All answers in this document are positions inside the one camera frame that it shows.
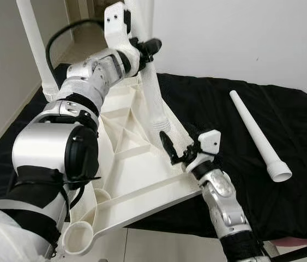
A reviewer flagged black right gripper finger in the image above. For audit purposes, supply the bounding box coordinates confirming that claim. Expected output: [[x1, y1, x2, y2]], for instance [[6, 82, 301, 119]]
[[159, 131, 183, 165]]

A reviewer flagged white plastic table top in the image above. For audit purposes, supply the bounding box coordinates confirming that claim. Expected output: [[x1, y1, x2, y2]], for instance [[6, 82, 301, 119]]
[[43, 74, 222, 257]]

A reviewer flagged black table cloth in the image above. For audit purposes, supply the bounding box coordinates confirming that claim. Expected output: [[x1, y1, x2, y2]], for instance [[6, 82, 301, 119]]
[[0, 63, 307, 243]]

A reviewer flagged pink rounded object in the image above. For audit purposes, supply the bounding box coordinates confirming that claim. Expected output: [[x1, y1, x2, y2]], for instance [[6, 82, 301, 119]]
[[276, 236, 307, 247]]

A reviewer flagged black metal table leg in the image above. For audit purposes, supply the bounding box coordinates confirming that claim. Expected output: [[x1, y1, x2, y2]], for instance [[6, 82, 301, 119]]
[[273, 240, 307, 262]]

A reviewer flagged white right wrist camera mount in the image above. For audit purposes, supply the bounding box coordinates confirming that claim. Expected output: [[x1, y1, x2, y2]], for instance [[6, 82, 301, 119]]
[[186, 130, 222, 172]]

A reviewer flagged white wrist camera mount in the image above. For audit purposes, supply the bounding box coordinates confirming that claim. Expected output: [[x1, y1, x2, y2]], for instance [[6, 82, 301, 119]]
[[186, 130, 222, 172], [104, 2, 143, 77]]

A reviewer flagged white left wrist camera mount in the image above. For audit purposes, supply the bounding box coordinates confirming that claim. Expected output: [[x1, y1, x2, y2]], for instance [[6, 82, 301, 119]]
[[104, 2, 143, 77]]

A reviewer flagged white door frame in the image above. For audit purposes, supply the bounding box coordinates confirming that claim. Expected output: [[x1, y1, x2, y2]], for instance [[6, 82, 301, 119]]
[[66, 0, 106, 41]]

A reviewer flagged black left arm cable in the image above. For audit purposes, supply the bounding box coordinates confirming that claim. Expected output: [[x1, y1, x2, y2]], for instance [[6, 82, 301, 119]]
[[45, 19, 107, 73]]

